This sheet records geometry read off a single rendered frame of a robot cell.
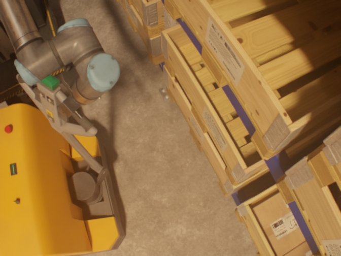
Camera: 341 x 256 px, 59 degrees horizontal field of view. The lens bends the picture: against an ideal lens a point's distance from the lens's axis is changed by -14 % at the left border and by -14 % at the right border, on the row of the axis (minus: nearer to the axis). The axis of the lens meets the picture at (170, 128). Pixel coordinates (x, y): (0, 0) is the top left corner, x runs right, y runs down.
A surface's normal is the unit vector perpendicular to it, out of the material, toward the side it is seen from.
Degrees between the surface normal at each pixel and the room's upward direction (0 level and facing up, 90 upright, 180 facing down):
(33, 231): 14
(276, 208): 0
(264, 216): 0
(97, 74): 37
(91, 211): 0
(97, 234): 22
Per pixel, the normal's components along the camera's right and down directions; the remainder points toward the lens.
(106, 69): 0.57, -0.14
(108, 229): 0.34, -0.40
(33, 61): 0.19, 0.01
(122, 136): -0.02, -0.33
